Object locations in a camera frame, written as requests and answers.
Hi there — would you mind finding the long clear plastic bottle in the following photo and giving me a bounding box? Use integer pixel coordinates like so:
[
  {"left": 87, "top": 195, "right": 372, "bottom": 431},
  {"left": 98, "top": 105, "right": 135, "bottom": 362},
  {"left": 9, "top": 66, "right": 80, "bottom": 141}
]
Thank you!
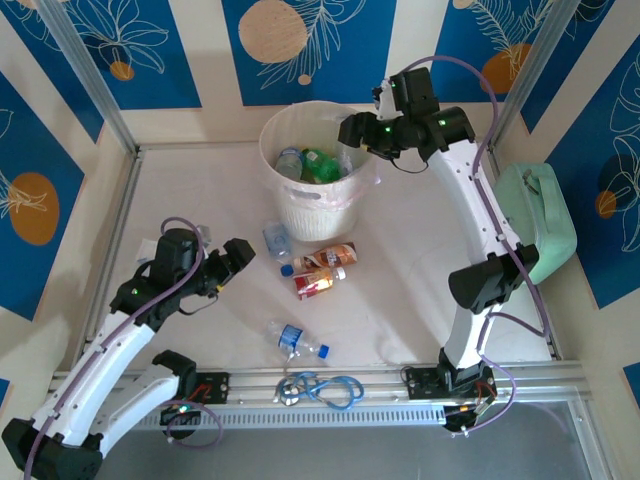
[{"left": 335, "top": 147, "right": 360, "bottom": 174}]

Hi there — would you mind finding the crushed clear bottle pale label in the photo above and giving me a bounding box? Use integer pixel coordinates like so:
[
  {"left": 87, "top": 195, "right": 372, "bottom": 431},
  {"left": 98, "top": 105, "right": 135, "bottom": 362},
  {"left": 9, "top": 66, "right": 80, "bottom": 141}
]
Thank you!
[{"left": 263, "top": 221, "right": 295, "bottom": 278}]

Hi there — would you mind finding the clear bottle blue label blue cap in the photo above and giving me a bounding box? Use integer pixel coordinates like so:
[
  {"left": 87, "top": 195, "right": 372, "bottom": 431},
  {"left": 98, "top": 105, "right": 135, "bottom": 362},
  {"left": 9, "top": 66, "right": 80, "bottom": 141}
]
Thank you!
[{"left": 267, "top": 319, "right": 332, "bottom": 361}]

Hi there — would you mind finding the red gold drink bottle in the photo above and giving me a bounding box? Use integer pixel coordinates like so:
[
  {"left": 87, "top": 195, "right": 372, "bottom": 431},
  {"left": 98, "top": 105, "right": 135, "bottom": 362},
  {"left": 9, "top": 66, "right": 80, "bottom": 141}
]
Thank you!
[{"left": 292, "top": 266, "right": 348, "bottom": 301}]

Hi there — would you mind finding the clear bottle green cap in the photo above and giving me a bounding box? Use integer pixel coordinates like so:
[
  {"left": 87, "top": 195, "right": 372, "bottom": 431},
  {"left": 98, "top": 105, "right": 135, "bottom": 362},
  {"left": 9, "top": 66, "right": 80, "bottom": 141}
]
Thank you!
[{"left": 276, "top": 146, "right": 305, "bottom": 180}]

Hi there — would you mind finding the white plastic bin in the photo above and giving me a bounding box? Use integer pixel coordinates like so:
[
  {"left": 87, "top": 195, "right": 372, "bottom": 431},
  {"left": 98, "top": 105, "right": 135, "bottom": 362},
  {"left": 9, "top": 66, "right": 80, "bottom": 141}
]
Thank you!
[{"left": 258, "top": 99, "right": 379, "bottom": 244}]

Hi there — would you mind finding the brown coffee drink bottle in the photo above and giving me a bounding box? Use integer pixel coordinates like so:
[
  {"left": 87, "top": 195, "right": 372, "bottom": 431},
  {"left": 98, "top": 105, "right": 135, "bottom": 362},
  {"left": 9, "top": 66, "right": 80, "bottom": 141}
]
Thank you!
[{"left": 293, "top": 241, "right": 359, "bottom": 271}]

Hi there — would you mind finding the mint green zip case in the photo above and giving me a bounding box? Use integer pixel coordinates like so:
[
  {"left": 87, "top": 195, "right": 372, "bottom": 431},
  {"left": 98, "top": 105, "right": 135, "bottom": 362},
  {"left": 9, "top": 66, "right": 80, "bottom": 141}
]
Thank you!
[{"left": 492, "top": 162, "right": 579, "bottom": 286}]

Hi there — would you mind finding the grey front panel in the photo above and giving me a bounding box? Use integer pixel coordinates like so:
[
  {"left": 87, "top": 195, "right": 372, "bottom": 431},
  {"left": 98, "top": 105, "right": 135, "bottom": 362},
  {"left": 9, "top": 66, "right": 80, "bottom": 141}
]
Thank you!
[{"left": 29, "top": 414, "right": 614, "bottom": 480}]

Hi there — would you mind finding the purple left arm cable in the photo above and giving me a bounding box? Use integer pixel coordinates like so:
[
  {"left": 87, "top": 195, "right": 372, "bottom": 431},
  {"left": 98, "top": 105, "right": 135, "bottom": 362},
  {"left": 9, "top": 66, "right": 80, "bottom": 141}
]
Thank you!
[{"left": 24, "top": 217, "right": 225, "bottom": 475}]

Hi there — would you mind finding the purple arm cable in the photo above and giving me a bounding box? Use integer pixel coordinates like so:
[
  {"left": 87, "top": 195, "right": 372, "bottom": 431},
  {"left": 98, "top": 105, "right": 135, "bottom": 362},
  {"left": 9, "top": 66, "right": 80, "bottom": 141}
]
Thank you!
[
  {"left": 372, "top": 55, "right": 551, "bottom": 439},
  {"left": 24, "top": 217, "right": 225, "bottom": 475}
]

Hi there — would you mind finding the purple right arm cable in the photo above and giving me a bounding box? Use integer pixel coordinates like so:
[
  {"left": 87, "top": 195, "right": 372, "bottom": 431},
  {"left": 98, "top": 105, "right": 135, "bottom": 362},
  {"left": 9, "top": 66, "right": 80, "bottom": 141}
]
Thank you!
[{"left": 372, "top": 55, "right": 551, "bottom": 439}]

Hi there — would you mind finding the black left mount plate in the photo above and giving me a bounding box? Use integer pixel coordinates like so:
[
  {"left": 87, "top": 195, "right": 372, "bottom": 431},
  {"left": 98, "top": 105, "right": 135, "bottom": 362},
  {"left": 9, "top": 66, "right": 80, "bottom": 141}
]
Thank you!
[{"left": 138, "top": 370, "right": 234, "bottom": 406}]

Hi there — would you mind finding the black mount plate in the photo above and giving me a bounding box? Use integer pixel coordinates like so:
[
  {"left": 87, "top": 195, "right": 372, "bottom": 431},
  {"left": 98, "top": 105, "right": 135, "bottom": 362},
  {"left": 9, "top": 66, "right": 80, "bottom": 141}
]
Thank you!
[
  {"left": 402, "top": 367, "right": 497, "bottom": 401},
  {"left": 138, "top": 370, "right": 234, "bottom": 406}
]

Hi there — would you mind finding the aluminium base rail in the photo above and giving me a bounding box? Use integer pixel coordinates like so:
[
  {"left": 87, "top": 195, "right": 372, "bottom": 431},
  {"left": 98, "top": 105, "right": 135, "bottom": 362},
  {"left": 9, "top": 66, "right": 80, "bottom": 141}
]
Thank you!
[{"left": 49, "top": 359, "right": 594, "bottom": 406}]

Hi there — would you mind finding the aluminium frame post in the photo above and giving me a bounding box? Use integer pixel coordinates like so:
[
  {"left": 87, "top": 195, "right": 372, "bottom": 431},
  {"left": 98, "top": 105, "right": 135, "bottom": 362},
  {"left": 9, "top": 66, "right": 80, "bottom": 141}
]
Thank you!
[
  {"left": 485, "top": 0, "right": 585, "bottom": 154},
  {"left": 35, "top": 0, "right": 144, "bottom": 156}
]

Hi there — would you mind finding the small circuit board with wires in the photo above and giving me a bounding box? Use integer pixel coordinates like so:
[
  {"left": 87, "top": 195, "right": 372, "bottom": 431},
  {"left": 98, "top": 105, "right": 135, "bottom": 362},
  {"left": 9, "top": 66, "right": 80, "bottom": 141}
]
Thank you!
[
  {"left": 159, "top": 399, "right": 202, "bottom": 427},
  {"left": 443, "top": 402, "right": 489, "bottom": 436}
]

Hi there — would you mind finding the coiled blue cable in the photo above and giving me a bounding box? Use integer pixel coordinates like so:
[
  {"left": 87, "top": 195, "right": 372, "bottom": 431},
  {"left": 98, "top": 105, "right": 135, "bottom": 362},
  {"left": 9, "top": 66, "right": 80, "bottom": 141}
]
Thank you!
[{"left": 274, "top": 370, "right": 365, "bottom": 412}]

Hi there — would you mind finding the slotted grey cable duct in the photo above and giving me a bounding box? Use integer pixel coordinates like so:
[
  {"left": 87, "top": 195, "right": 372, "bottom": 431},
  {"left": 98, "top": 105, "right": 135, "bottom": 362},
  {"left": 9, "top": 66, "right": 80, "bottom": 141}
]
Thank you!
[{"left": 124, "top": 402, "right": 447, "bottom": 432}]

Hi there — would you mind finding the black right mount plate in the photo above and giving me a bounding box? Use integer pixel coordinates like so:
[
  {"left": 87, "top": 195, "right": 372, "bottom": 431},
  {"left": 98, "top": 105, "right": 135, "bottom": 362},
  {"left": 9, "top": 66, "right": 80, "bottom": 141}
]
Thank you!
[{"left": 402, "top": 367, "right": 497, "bottom": 401}]

